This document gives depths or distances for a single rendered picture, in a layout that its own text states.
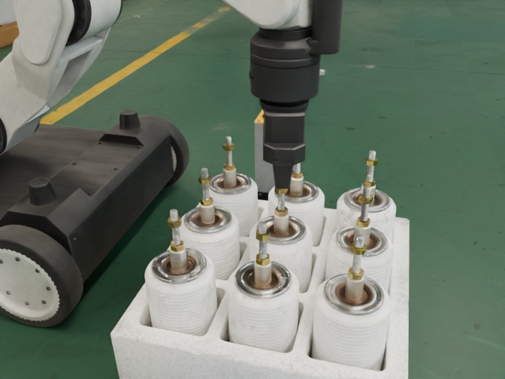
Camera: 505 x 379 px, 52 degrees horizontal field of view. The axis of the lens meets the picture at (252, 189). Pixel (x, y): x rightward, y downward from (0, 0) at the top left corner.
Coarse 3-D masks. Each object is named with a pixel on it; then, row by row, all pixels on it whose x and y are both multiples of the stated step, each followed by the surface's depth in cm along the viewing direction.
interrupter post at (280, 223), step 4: (276, 216) 76; (284, 216) 76; (288, 216) 76; (276, 220) 76; (280, 220) 75; (284, 220) 76; (288, 220) 76; (276, 224) 76; (280, 224) 76; (284, 224) 76; (288, 224) 77; (276, 228) 77; (280, 228) 76; (284, 228) 76; (288, 228) 77; (276, 232) 77; (280, 232) 77; (284, 232) 77
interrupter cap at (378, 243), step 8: (344, 232) 76; (352, 232) 77; (376, 232) 76; (336, 240) 75; (344, 240) 75; (352, 240) 75; (376, 240) 75; (384, 240) 75; (344, 248) 73; (368, 248) 73; (376, 248) 73; (384, 248) 73; (368, 256) 72
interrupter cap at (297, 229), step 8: (272, 216) 80; (272, 224) 79; (296, 224) 78; (272, 232) 77; (288, 232) 77; (296, 232) 76; (304, 232) 76; (272, 240) 75; (280, 240) 75; (288, 240) 75; (296, 240) 75
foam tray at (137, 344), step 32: (320, 256) 83; (224, 288) 77; (128, 320) 71; (224, 320) 71; (128, 352) 70; (160, 352) 68; (192, 352) 67; (224, 352) 66; (256, 352) 66; (384, 352) 72
